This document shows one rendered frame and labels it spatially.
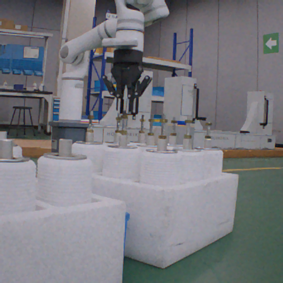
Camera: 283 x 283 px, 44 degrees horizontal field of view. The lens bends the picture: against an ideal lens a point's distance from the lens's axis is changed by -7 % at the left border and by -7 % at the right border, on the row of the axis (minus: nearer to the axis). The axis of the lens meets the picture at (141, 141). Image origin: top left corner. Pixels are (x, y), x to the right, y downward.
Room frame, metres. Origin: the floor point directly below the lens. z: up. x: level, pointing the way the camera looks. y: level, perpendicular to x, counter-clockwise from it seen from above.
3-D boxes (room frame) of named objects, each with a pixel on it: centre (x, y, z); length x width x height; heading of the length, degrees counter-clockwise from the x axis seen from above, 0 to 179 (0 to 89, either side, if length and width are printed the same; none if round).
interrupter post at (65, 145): (0.61, 0.13, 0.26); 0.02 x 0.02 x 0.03
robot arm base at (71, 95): (1.49, 0.30, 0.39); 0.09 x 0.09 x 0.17; 31
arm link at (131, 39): (0.91, 0.05, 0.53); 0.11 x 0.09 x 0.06; 161
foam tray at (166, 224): (1.03, -0.02, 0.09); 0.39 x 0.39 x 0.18; 53
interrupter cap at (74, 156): (0.61, 0.13, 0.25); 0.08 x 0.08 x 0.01
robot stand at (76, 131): (1.49, 0.30, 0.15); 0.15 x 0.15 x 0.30; 31
